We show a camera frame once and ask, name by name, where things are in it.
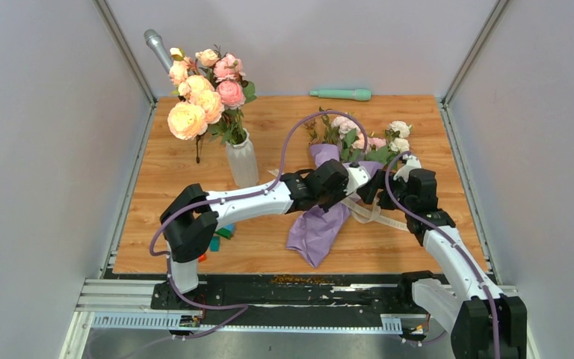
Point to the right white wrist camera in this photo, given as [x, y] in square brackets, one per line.
[410, 163]

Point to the mint green microphone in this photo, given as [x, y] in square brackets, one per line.
[361, 95]

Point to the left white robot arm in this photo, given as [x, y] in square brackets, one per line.
[189, 223]

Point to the cream printed ribbon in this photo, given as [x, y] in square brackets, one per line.
[319, 225]

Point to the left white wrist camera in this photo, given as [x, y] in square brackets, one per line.
[357, 178]

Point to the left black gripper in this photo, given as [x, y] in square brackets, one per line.
[341, 194]

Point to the teal wooden block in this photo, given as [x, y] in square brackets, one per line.
[214, 245]

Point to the green blue wooden block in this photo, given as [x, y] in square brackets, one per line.
[226, 232]

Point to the peach pink rose bunch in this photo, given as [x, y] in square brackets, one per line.
[212, 90]

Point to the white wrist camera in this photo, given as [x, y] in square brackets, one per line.
[410, 163]
[357, 178]

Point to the silver microphone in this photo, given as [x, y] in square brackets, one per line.
[155, 42]

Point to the purple flower bouquet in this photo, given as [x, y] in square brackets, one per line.
[336, 141]

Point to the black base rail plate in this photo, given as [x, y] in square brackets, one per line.
[281, 303]

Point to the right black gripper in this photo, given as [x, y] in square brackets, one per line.
[367, 193]

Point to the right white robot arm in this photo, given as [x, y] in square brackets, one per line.
[481, 320]

